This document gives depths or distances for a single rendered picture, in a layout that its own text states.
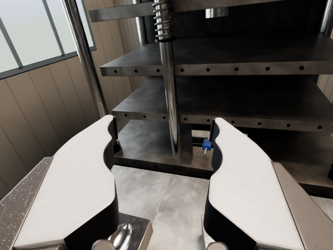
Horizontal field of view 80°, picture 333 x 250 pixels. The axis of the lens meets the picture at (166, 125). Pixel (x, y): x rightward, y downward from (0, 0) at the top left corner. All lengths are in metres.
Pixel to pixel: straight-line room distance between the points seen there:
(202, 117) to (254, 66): 0.32
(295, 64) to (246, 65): 0.17
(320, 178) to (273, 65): 0.56
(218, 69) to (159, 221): 0.66
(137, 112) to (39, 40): 1.63
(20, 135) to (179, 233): 1.97
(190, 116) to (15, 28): 1.87
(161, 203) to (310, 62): 0.79
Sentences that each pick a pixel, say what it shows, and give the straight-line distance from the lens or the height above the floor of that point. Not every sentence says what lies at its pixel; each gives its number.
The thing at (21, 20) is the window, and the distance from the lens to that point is 2.46.
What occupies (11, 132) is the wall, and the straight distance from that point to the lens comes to 2.41.
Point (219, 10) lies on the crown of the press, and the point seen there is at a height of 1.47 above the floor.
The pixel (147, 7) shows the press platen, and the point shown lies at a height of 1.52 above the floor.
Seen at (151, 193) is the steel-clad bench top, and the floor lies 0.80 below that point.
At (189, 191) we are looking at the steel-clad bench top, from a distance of 0.95.
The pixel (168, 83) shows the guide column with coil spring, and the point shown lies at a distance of 0.91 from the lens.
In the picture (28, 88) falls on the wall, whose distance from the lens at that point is 2.45.
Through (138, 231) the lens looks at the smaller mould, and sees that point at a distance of 0.78.
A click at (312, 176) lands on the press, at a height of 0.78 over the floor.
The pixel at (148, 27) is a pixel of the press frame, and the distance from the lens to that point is 1.75.
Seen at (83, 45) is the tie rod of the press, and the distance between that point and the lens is 1.06.
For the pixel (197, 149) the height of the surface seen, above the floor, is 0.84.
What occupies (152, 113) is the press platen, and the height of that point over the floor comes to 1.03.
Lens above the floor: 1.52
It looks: 30 degrees down
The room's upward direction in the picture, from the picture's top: 7 degrees counter-clockwise
